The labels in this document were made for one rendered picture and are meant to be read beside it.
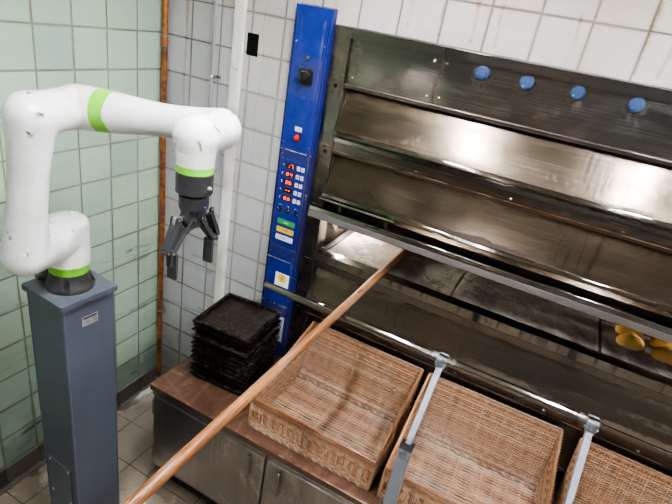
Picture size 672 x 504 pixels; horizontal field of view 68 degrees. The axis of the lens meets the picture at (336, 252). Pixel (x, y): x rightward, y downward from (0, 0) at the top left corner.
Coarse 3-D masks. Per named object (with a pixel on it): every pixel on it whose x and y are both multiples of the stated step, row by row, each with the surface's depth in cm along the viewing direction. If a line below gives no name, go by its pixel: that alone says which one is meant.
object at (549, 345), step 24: (336, 264) 220; (360, 264) 219; (408, 288) 207; (456, 312) 201; (480, 312) 198; (528, 336) 191; (552, 336) 191; (576, 360) 185; (600, 360) 182; (648, 384) 177
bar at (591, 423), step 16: (272, 288) 191; (304, 304) 187; (320, 304) 185; (352, 320) 180; (384, 336) 175; (416, 352) 172; (432, 352) 169; (464, 368) 165; (432, 384) 166; (496, 384) 162; (512, 384) 160; (544, 400) 156; (416, 416) 163; (576, 416) 153; (592, 416) 153; (416, 432) 162; (592, 432) 151; (400, 448) 159; (400, 464) 161; (576, 464) 149; (400, 480) 163; (576, 480) 147; (384, 496) 169
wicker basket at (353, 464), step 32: (320, 352) 231; (352, 352) 225; (384, 352) 219; (288, 384) 229; (320, 384) 233; (352, 384) 226; (384, 384) 220; (416, 384) 207; (256, 416) 201; (288, 416) 192; (320, 416) 214; (352, 416) 218; (384, 416) 221; (320, 448) 199; (352, 448) 202; (384, 448) 185; (352, 480) 188
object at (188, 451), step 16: (400, 256) 227; (384, 272) 211; (368, 288) 197; (352, 304) 185; (288, 352) 152; (272, 368) 144; (256, 384) 137; (240, 400) 130; (224, 416) 125; (208, 432) 120; (192, 448) 115; (176, 464) 111; (160, 480) 107; (144, 496) 103
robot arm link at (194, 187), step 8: (176, 176) 121; (184, 176) 120; (192, 176) 119; (208, 176) 121; (176, 184) 122; (184, 184) 120; (192, 184) 120; (200, 184) 121; (208, 184) 122; (184, 192) 121; (192, 192) 121; (200, 192) 122; (208, 192) 123
